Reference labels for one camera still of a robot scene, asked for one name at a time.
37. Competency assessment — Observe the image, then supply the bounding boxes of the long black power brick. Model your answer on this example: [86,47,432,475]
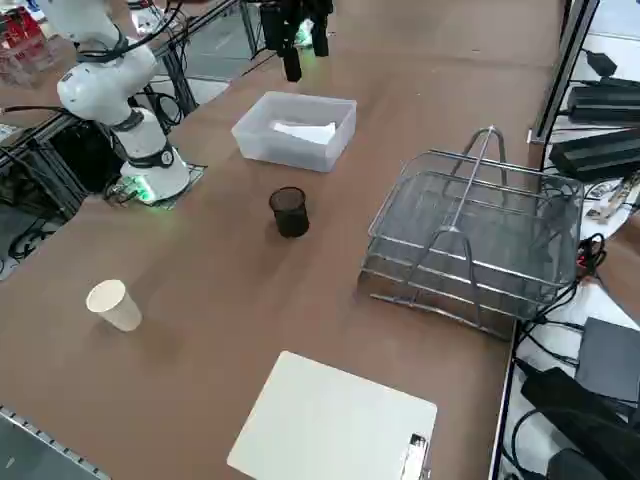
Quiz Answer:
[548,127,640,184]
[566,77,640,126]

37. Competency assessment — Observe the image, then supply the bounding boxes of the cream paper cup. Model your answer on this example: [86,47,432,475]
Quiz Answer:
[85,278,143,333]

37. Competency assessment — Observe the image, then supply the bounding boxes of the aluminium camera post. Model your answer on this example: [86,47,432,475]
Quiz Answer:
[528,0,601,146]

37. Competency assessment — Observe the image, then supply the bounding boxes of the red black cable plugs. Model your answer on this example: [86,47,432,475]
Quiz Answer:
[574,233,609,275]

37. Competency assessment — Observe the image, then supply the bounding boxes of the grey aluminium rail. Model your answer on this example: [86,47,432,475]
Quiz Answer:
[0,403,110,480]

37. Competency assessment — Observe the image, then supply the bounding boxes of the dark grey flat box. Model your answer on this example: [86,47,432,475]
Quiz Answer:
[574,316,640,402]

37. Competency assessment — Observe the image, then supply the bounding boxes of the clear plastic bin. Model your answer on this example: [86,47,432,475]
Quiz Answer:
[230,91,358,174]

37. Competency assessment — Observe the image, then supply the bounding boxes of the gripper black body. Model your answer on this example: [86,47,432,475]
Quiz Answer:
[260,0,335,13]

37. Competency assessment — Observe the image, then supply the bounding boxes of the small black power adapter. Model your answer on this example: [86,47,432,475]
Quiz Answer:
[584,48,619,79]

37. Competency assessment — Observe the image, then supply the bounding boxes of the white clipboard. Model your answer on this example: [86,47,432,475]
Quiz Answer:
[226,350,439,480]

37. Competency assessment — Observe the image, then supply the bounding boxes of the red boxes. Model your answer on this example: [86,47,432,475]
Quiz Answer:
[0,10,51,66]

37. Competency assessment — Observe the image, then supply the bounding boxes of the silver wire file organizer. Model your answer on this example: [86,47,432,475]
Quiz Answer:
[355,124,587,342]

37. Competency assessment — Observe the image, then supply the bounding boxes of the black mesh pen cup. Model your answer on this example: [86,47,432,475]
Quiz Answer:
[268,186,311,239]

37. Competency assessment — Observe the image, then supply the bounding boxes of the white A4 paper sheet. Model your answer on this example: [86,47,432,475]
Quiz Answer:
[272,119,337,146]

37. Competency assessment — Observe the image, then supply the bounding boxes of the clear acrylic rack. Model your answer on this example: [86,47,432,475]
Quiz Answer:
[0,34,64,90]

